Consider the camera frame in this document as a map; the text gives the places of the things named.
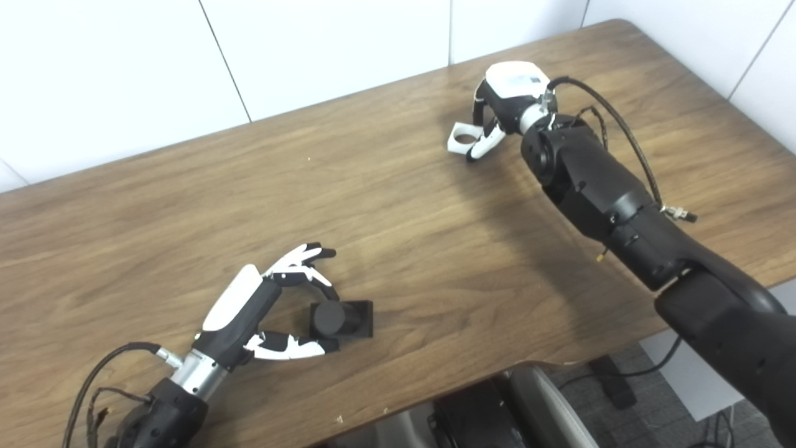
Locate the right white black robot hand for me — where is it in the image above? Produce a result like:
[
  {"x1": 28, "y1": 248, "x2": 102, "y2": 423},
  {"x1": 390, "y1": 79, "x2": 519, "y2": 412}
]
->
[{"x1": 465, "y1": 61, "x2": 554, "y2": 164}]

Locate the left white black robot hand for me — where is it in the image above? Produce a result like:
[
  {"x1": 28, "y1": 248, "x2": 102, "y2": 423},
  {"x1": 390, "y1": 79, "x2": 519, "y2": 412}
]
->
[{"x1": 192, "y1": 243, "x2": 341, "y2": 373}]

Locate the white square piece with hole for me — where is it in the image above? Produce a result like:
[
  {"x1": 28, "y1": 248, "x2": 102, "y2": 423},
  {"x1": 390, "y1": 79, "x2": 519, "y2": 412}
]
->
[{"x1": 447, "y1": 122, "x2": 489, "y2": 156}]

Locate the black peg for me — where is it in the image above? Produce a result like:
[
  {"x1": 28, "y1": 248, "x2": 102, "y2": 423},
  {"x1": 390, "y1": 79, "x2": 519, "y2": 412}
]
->
[{"x1": 309, "y1": 300, "x2": 374, "y2": 341}]

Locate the black table foot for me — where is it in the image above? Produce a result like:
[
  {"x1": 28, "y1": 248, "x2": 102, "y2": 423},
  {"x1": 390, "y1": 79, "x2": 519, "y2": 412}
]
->
[{"x1": 588, "y1": 355, "x2": 638, "y2": 410}]

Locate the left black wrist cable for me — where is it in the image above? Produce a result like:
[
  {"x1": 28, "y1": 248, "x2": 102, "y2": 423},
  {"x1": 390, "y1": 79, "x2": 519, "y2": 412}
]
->
[{"x1": 62, "y1": 342, "x2": 184, "y2": 448}]

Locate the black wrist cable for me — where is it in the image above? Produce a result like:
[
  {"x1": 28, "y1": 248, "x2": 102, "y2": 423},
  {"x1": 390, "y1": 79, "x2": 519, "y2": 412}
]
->
[
  {"x1": 62, "y1": 342, "x2": 184, "y2": 448},
  {"x1": 546, "y1": 76, "x2": 698, "y2": 223}
]

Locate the right thin wire yellow tip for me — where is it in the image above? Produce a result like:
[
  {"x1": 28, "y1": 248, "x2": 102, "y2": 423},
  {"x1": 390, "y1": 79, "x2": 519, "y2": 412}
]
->
[{"x1": 569, "y1": 105, "x2": 610, "y2": 151}]

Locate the thin wire yellow tip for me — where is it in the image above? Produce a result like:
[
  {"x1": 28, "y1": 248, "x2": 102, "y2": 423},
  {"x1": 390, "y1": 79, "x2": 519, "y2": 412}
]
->
[
  {"x1": 86, "y1": 387, "x2": 153, "y2": 448},
  {"x1": 569, "y1": 105, "x2": 610, "y2": 151}
]

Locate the left thin wire yellow tip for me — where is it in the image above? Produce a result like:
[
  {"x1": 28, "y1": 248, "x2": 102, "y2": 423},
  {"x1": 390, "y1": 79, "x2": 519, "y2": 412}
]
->
[{"x1": 86, "y1": 387, "x2": 153, "y2": 448}]

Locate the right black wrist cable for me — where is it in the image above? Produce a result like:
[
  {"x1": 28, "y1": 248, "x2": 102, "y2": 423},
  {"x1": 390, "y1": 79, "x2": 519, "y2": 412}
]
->
[{"x1": 546, "y1": 76, "x2": 698, "y2": 223}]

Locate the black floor cable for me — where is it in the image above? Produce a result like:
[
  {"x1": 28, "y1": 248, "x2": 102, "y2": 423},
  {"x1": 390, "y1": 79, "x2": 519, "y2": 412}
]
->
[{"x1": 557, "y1": 336, "x2": 685, "y2": 390}]

